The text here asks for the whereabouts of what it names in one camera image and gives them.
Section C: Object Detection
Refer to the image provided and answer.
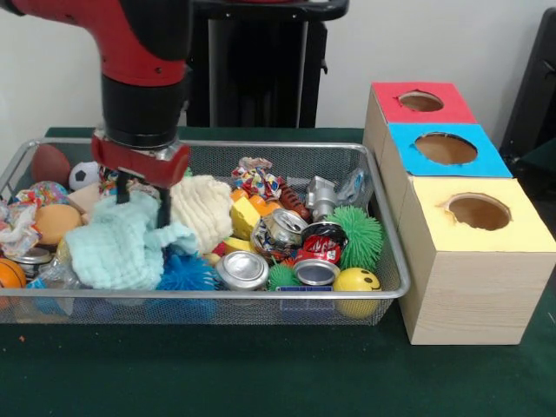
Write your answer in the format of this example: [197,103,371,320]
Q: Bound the small brown football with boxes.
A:
[30,143,72,185]

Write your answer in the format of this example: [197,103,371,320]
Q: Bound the black silver drink can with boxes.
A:
[294,221,348,286]

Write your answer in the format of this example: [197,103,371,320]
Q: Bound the yellow smiley ball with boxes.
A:
[333,267,383,317]

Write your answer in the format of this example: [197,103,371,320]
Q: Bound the clear shallow mesh bin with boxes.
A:
[0,139,411,326]

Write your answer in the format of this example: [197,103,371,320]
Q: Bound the black stand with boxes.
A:
[500,7,556,162]

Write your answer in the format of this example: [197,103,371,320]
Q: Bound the green fuzzy toy with eyes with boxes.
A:
[330,206,386,272]

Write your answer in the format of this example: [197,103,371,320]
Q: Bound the wooden box with three holes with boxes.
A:
[363,82,556,346]

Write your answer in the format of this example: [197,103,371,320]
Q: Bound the yellow toy block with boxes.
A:
[229,196,261,242]

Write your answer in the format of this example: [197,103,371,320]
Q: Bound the brown round burger toy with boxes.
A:
[35,203,83,246]

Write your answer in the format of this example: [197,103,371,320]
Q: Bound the blue spiky ball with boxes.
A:
[156,254,218,293]

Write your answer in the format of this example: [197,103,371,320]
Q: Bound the cream waffle cloth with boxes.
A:
[169,175,234,255]

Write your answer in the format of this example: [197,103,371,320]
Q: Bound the mint green waffle cloth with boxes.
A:
[65,193,201,292]

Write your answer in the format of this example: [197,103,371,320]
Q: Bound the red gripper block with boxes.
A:
[91,135,192,230]

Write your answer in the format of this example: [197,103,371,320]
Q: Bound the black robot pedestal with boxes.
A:
[182,0,350,129]

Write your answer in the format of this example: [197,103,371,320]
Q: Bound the dark green table cloth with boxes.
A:
[0,126,556,417]

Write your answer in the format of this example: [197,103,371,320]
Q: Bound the small orange basketball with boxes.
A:
[0,258,29,290]

